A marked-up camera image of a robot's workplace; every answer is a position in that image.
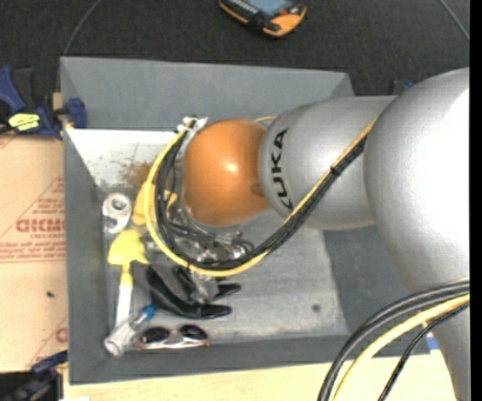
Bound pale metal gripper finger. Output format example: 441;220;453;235
188;267;220;304

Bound black sunglasses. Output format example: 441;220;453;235
145;264;242;320

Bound red framed sunglasses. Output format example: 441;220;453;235
134;324;211;351

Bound grey metal bin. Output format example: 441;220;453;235
58;56;430;383

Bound clear plastic bottle, blue cap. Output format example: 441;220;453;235
103;304;159;358

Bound brown cardboard board, red print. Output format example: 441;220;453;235
0;124;70;375

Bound yellow toy shovel, white handle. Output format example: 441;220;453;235
106;228;151;330

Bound silver metal ring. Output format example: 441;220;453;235
101;192;134;234

